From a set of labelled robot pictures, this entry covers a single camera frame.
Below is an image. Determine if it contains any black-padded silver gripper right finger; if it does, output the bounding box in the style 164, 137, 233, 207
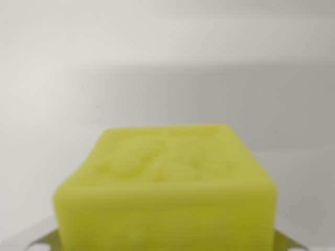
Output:
274, 228, 310, 251

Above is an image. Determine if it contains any black-padded silver gripper left finger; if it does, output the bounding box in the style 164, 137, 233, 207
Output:
25, 227, 62, 251

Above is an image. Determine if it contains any yellow embossed cube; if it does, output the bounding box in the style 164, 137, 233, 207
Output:
53, 123, 278, 251

